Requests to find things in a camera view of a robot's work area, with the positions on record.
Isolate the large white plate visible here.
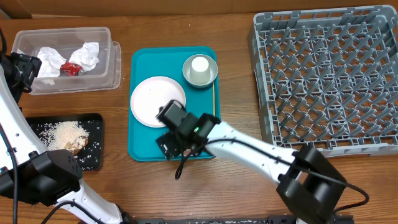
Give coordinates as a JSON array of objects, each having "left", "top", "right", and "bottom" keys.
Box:
[{"left": 130, "top": 76, "right": 186, "bottom": 128}]

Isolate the brown food scrap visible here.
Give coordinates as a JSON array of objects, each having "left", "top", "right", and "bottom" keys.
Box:
[{"left": 64, "top": 136, "right": 88, "bottom": 155}]

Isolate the white napkin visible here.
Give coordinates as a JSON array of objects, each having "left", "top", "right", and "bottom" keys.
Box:
[{"left": 37, "top": 42, "right": 99, "bottom": 85}]

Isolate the pile of rice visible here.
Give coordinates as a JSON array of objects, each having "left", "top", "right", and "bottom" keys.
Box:
[{"left": 39, "top": 121, "right": 89, "bottom": 151}]

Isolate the red snack wrapper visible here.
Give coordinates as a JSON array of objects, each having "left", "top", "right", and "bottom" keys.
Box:
[{"left": 60, "top": 62, "right": 83, "bottom": 77}]

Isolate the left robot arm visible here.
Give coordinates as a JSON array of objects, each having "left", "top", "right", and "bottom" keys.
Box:
[{"left": 1, "top": 53, "right": 129, "bottom": 223}]

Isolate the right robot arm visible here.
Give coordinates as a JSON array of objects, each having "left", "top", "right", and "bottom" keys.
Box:
[{"left": 156, "top": 100, "right": 346, "bottom": 223}]

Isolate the wooden chopstick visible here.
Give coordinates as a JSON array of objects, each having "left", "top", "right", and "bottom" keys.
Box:
[{"left": 212, "top": 81, "right": 216, "bottom": 116}]

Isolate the white paper cup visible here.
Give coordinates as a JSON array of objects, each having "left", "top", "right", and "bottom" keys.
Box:
[{"left": 190, "top": 56, "right": 211, "bottom": 85}]

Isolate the grey bowl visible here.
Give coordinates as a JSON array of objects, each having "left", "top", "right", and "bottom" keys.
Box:
[{"left": 182, "top": 54, "right": 218, "bottom": 88}]

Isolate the teal serving tray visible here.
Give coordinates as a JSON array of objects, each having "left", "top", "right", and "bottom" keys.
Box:
[{"left": 127, "top": 46, "right": 221, "bottom": 162}]

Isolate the black tray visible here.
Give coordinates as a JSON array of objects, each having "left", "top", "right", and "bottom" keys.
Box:
[{"left": 27, "top": 113, "right": 104, "bottom": 171}]

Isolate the clear plastic bin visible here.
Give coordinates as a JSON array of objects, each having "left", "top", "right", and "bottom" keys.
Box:
[{"left": 11, "top": 27, "right": 121, "bottom": 95}]

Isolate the grey dish rack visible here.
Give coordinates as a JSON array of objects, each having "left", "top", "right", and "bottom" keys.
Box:
[{"left": 248, "top": 5, "right": 397, "bottom": 157}]

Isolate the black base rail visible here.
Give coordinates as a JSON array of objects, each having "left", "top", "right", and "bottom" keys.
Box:
[{"left": 124, "top": 214, "right": 355, "bottom": 224}]

